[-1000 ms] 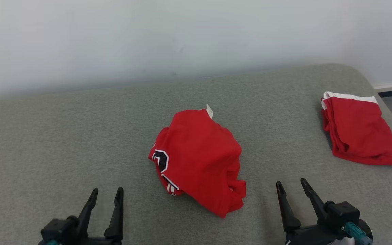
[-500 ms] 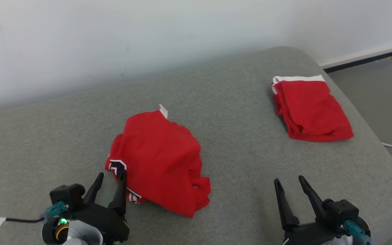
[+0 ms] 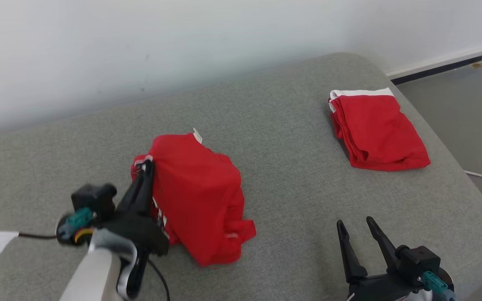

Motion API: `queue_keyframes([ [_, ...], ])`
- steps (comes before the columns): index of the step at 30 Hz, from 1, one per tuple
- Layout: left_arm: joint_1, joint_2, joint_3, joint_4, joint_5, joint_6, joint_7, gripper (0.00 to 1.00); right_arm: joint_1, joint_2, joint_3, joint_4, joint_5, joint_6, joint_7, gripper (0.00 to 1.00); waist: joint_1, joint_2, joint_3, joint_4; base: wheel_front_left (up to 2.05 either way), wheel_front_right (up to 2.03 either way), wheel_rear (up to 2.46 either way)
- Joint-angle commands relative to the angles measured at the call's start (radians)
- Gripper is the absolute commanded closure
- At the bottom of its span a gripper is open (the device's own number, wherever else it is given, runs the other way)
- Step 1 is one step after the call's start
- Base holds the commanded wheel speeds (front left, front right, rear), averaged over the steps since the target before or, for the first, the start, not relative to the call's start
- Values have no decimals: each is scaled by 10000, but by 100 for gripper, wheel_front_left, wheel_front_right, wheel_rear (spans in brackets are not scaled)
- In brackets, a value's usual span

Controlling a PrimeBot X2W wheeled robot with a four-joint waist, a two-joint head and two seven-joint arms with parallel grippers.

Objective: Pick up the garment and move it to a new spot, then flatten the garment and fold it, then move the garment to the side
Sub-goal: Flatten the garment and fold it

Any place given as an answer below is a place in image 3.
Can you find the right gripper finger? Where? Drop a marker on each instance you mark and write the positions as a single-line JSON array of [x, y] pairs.
[[349, 255], [383, 246]]

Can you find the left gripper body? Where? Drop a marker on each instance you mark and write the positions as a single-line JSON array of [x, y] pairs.
[[140, 232]]

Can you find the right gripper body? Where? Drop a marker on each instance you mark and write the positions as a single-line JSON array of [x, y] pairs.
[[379, 288]]

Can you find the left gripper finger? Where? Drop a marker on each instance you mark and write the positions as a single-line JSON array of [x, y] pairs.
[[142, 192]]

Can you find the red garment with white label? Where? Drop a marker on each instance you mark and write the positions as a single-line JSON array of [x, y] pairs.
[[199, 196]]

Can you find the red garment with white stripe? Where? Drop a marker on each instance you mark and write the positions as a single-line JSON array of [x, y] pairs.
[[379, 129]]

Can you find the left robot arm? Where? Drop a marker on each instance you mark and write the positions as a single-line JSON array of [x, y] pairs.
[[94, 271]]

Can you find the dark skirting board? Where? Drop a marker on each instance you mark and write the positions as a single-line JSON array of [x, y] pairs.
[[446, 65]]

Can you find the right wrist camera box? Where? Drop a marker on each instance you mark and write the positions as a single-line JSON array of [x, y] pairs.
[[419, 263]]

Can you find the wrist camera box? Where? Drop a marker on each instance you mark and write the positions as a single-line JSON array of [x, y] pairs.
[[419, 263], [94, 200]]

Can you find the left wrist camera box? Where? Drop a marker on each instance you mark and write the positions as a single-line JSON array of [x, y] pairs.
[[94, 200]]

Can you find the teal right camera connector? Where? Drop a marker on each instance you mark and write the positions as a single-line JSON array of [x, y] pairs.
[[435, 284]]

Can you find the teal camera connector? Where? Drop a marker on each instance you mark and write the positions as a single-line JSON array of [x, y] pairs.
[[75, 221], [435, 284]]

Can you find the teal left camera connector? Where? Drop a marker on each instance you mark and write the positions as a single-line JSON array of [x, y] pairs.
[[75, 221]]

